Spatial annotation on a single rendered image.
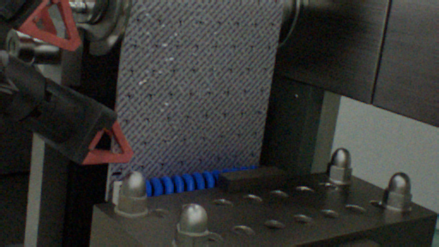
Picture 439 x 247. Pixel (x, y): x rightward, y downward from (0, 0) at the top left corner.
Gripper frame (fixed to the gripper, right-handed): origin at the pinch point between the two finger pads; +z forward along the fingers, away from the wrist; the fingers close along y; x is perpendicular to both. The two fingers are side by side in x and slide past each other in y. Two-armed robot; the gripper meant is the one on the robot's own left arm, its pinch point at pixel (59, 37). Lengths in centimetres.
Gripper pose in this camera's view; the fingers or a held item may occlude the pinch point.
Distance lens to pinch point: 77.3
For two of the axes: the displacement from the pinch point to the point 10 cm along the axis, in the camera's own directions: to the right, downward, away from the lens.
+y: 5.6, 2.4, -7.9
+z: 5.6, 6.0, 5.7
